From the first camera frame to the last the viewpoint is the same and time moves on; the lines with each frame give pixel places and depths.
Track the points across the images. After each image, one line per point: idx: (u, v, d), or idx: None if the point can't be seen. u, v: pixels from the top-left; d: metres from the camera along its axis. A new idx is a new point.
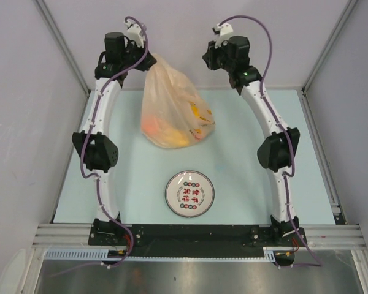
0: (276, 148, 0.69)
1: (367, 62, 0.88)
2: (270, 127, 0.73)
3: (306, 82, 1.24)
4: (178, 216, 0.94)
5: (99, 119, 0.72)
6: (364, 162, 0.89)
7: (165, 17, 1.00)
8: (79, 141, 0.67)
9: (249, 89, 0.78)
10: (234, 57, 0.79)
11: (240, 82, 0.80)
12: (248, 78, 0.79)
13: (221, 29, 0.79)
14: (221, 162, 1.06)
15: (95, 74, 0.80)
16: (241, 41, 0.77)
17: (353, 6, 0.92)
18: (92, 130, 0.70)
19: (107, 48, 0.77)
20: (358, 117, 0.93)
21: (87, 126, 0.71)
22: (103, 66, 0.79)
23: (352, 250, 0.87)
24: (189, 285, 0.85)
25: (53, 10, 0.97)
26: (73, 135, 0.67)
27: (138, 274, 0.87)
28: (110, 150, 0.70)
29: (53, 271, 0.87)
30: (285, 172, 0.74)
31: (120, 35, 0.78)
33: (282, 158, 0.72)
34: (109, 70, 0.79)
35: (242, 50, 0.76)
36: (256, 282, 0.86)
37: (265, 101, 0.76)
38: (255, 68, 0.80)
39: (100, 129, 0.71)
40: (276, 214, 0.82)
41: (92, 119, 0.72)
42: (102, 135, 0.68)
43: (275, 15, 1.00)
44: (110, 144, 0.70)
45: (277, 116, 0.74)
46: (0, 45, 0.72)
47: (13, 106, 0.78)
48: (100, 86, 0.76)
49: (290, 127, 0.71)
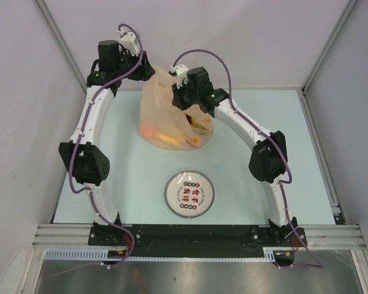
0: (266, 157, 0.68)
1: (367, 62, 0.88)
2: (253, 137, 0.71)
3: (306, 82, 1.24)
4: (178, 216, 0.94)
5: (89, 128, 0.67)
6: (364, 162, 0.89)
7: (165, 16, 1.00)
8: (67, 152, 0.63)
9: (220, 109, 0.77)
10: (196, 87, 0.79)
11: (210, 106, 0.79)
12: (217, 99, 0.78)
13: (176, 69, 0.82)
14: (221, 162, 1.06)
15: (88, 82, 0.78)
16: (198, 70, 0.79)
17: (354, 7, 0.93)
18: (82, 139, 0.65)
19: (101, 56, 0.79)
20: (358, 118, 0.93)
21: (76, 135, 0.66)
22: (96, 74, 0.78)
23: (352, 250, 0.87)
24: (189, 285, 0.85)
25: (53, 10, 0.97)
26: (60, 146, 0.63)
27: (138, 274, 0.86)
28: (100, 162, 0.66)
29: (52, 271, 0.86)
30: (280, 179, 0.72)
31: (114, 42, 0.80)
33: (276, 167, 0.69)
34: (101, 77, 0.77)
35: (202, 76, 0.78)
36: (256, 282, 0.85)
37: (240, 115, 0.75)
38: (221, 89, 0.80)
39: (89, 138, 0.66)
40: (276, 219, 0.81)
41: (82, 128, 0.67)
42: (90, 145, 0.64)
43: (274, 14, 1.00)
44: (100, 155, 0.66)
45: (256, 125, 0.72)
46: (0, 45, 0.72)
47: (13, 105, 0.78)
48: (92, 95, 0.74)
49: (272, 132, 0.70)
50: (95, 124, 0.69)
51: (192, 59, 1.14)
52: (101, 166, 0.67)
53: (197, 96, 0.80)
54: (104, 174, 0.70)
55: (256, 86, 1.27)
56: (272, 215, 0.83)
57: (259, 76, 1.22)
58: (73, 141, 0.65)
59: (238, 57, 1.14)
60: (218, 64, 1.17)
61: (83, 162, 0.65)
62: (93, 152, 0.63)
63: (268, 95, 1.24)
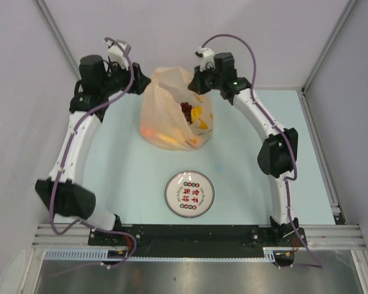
0: (276, 152, 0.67)
1: (367, 62, 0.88)
2: (267, 130, 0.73)
3: (306, 82, 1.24)
4: (178, 216, 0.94)
5: (70, 163, 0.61)
6: (364, 162, 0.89)
7: (166, 16, 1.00)
8: (45, 191, 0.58)
9: (240, 97, 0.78)
10: (221, 71, 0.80)
11: (230, 92, 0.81)
12: (238, 87, 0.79)
13: (203, 52, 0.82)
14: (221, 162, 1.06)
15: (71, 107, 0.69)
16: (224, 55, 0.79)
17: (354, 7, 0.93)
18: (61, 176, 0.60)
19: (83, 76, 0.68)
20: (358, 118, 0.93)
21: (56, 171, 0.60)
22: (80, 98, 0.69)
23: (352, 250, 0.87)
24: (189, 285, 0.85)
25: (53, 10, 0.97)
26: (37, 184, 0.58)
27: (138, 274, 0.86)
28: (83, 200, 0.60)
29: (52, 271, 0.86)
30: (286, 176, 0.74)
31: (99, 59, 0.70)
33: (284, 163, 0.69)
34: (86, 102, 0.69)
35: (228, 62, 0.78)
36: (256, 282, 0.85)
37: (257, 106, 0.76)
38: (244, 78, 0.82)
39: (70, 175, 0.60)
40: (277, 217, 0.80)
41: (62, 163, 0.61)
42: (70, 184, 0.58)
43: (274, 15, 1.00)
44: (83, 192, 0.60)
45: (272, 119, 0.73)
46: (0, 44, 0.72)
47: (13, 106, 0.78)
48: (75, 122, 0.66)
49: (286, 128, 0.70)
50: (77, 157, 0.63)
51: (193, 59, 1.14)
52: (84, 203, 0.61)
53: (219, 80, 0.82)
54: (90, 210, 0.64)
55: (256, 86, 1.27)
56: (273, 212, 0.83)
57: (259, 76, 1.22)
58: (51, 177, 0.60)
59: (238, 57, 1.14)
60: None
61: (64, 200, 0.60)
62: (74, 190, 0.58)
63: (268, 95, 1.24)
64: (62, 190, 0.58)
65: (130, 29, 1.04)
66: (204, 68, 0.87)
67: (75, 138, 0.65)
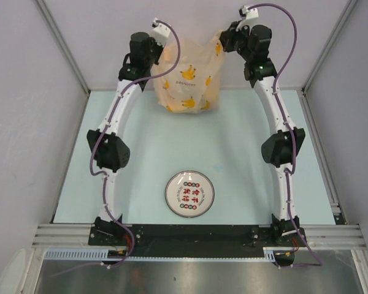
0: (279, 145, 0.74)
1: None
2: (278, 124, 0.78)
3: (306, 82, 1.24)
4: (178, 216, 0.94)
5: (115, 120, 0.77)
6: (364, 162, 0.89)
7: (166, 16, 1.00)
8: (94, 138, 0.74)
9: (262, 82, 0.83)
10: (253, 49, 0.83)
11: (254, 75, 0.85)
12: (262, 71, 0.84)
13: (247, 13, 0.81)
14: (222, 162, 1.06)
15: (120, 75, 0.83)
16: (264, 33, 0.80)
17: (354, 7, 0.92)
18: (108, 130, 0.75)
19: (132, 50, 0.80)
20: (359, 117, 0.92)
21: (103, 125, 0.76)
22: (127, 69, 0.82)
23: (352, 250, 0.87)
24: (189, 285, 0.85)
25: (53, 10, 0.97)
26: (88, 132, 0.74)
27: (138, 274, 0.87)
28: (121, 150, 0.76)
29: (52, 271, 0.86)
30: (286, 168, 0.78)
31: (146, 37, 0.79)
33: (284, 155, 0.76)
34: (132, 73, 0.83)
35: (263, 44, 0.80)
36: (256, 282, 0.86)
37: (275, 98, 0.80)
38: (272, 64, 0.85)
39: (114, 130, 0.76)
40: (277, 212, 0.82)
41: (109, 119, 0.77)
42: (114, 136, 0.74)
43: (275, 15, 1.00)
44: (121, 145, 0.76)
45: (286, 114, 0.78)
46: (0, 44, 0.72)
47: (13, 106, 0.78)
48: (122, 88, 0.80)
49: (296, 127, 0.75)
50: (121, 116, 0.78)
51: None
52: (121, 155, 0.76)
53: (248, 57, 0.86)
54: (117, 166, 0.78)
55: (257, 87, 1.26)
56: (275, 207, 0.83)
57: None
58: (99, 130, 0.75)
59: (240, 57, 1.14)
60: None
61: (106, 149, 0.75)
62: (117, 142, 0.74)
63: None
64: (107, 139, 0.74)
65: (131, 28, 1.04)
66: (240, 30, 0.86)
67: (121, 101, 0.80)
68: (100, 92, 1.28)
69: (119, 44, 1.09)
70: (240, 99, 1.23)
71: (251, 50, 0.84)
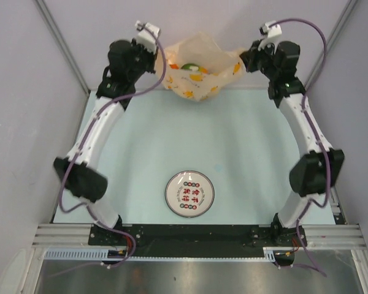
0: (312, 171, 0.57)
1: None
2: (309, 144, 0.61)
3: (306, 81, 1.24)
4: (178, 216, 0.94)
5: (88, 147, 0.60)
6: (364, 163, 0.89)
7: (166, 16, 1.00)
8: (61, 168, 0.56)
9: (288, 100, 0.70)
10: (279, 66, 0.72)
11: (279, 94, 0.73)
12: (290, 90, 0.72)
13: (269, 31, 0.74)
14: (222, 162, 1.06)
15: (98, 92, 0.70)
16: (292, 49, 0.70)
17: (354, 7, 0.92)
18: (78, 158, 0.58)
19: (111, 63, 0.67)
20: (359, 117, 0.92)
21: (73, 153, 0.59)
22: (107, 84, 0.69)
23: (352, 250, 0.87)
24: (189, 285, 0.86)
25: (52, 10, 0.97)
26: (54, 161, 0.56)
27: (138, 274, 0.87)
28: (98, 182, 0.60)
29: (51, 271, 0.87)
30: (312, 199, 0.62)
31: (129, 45, 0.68)
33: (318, 183, 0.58)
34: (112, 89, 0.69)
35: (291, 60, 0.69)
36: (256, 282, 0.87)
37: (306, 117, 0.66)
38: (300, 81, 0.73)
39: (86, 158, 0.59)
40: (283, 218, 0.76)
41: (80, 145, 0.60)
42: (85, 166, 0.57)
43: (275, 15, 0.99)
44: (96, 175, 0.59)
45: (319, 134, 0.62)
46: (0, 44, 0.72)
47: (13, 106, 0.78)
48: (99, 108, 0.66)
49: (332, 148, 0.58)
50: (95, 140, 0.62)
51: None
52: (96, 187, 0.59)
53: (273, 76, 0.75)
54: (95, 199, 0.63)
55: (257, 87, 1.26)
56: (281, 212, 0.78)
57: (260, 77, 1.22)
58: (68, 157, 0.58)
59: None
60: None
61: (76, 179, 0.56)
62: (87, 173, 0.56)
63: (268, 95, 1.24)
64: (76, 170, 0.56)
65: (130, 28, 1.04)
66: (262, 48, 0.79)
67: (97, 122, 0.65)
68: None
69: None
70: (240, 98, 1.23)
71: (276, 67, 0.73)
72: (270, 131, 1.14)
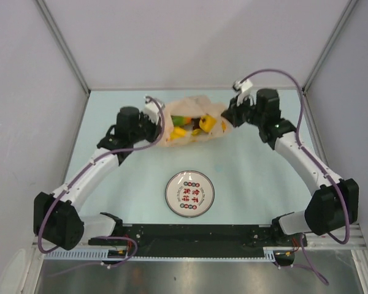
0: (328, 206, 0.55)
1: None
2: (318, 179, 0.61)
3: (306, 82, 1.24)
4: (178, 216, 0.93)
5: (76, 187, 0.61)
6: (364, 163, 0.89)
7: (166, 16, 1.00)
8: (43, 207, 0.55)
9: (284, 141, 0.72)
10: (263, 111, 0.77)
11: (272, 136, 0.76)
12: (280, 130, 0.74)
13: (241, 86, 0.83)
14: (222, 162, 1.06)
15: (100, 143, 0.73)
16: (272, 94, 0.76)
17: (355, 6, 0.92)
18: (64, 196, 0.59)
19: (118, 123, 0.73)
20: (359, 117, 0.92)
21: (60, 191, 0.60)
22: (109, 138, 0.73)
23: (352, 250, 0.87)
24: (189, 285, 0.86)
25: (52, 10, 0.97)
26: (37, 198, 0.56)
27: (138, 274, 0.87)
28: (75, 226, 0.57)
29: (52, 271, 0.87)
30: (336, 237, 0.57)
31: (135, 111, 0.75)
33: (337, 219, 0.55)
34: (114, 143, 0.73)
35: (273, 103, 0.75)
36: (256, 282, 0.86)
37: (305, 151, 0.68)
38: (287, 121, 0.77)
39: (71, 198, 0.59)
40: (286, 227, 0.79)
41: (69, 185, 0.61)
42: (68, 204, 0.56)
43: (275, 15, 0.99)
44: (76, 218, 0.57)
45: (324, 166, 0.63)
46: (0, 43, 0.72)
47: (13, 105, 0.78)
48: (97, 155, 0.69)
49: (342, 179, 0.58)
50: (86, 184, 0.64)
51: (193, 59, 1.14)
52: (73, 233, 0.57)
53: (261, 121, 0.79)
54: (73, 243, 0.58)
55: (257, 87, 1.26)
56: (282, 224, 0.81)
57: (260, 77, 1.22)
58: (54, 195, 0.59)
59: (240, 56, 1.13)
60: (218, 64, 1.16)
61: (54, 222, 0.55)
62: (67, 213, 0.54)
63: None
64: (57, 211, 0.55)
65: (130, 28, 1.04)
66: (241, 102, 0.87)
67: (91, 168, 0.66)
68: (100, 92, 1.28)
69: (119, 44, 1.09)
70: None
71: (261, 112, 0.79)
72: (278, 166, 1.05)
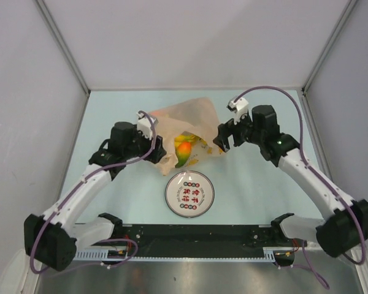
0: (343, 232, 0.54)
1: None
2: (330, 203, 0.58)
3: (306, 82, 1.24)
4: (178, 216, 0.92)
5: (67, 207, 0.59)
6: (364, 163, 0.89)
7: (165, 16, 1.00)
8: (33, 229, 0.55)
9: (288, 159, 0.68)
10: (262, 128, 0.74)
11: (275, 153, 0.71)
12: (283, 146, 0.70)
13: (237, 105, 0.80)
14: (221, 162, 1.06)
15: (90, 159, 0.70)
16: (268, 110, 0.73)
17: (355, 7, 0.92)
18: (54, 218, 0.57)
19: (112, 137, 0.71)
20: (359, 118, 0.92)
21: (50, 212, 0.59)
22: (101, 154, 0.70)
23: (352, 250, 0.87)
24: (189, 285, 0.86)
25: (52, 10, 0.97)
26: (27, 220, 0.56)
27: (138, 274, 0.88)
28: (65, 248, 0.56)
29: (51, 272, 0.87)
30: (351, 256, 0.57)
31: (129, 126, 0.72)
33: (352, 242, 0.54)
34: (105, 158, 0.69)
35: (270, 119, 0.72)
36: (256, 282, 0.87)
37: (312, 171, 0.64)
38: (289, 136, 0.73)
39: (62, 219, 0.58)
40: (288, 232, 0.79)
41: (59, 206, 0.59)
42: (57, 227, 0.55)
43: (275, 15, 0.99)
44: (66, 239, 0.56)
45: (334, 187, 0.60)
46: (0, 43, 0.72)
47: (13, 105, 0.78)
48: (89, 172, 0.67)
49: (355, 201, 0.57)
50: (78, 202, 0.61)
51: (192, 59, 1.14)
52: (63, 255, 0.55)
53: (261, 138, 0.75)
54: (66, 264, 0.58)
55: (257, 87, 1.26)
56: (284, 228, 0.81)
57: (260, 77, 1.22)
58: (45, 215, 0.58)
59: (239, 57, 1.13)
60: (218, 64, 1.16)
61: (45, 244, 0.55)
62: (57, 236, 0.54)
63: (267, 96, 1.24)
64: (46, 234, 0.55)
65: (130, 28, 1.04)
66: (238, 120, 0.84)
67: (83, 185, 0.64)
68: (100, 92, 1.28)
69: (118, 45, 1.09)
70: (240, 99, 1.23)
71: (260, 130, 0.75)
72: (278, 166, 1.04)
